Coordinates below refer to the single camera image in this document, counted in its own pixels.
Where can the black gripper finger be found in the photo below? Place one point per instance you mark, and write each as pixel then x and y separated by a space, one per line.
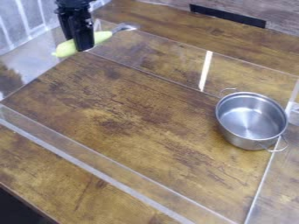
pixel 64 25
pixel 82 32

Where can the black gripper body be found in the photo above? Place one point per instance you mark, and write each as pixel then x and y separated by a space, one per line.
pixel 72 8

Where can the clear acrylic triangle stand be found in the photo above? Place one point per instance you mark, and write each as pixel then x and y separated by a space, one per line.
pixel 96 25

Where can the black bar on table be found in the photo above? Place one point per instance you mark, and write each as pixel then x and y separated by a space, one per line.
pixel 246 20

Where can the stainless steel pot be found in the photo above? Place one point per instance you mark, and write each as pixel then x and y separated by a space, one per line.
pixel 253 121

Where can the clear acrylic enclosure panel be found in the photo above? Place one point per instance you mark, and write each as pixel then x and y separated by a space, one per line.
pixel 163 198

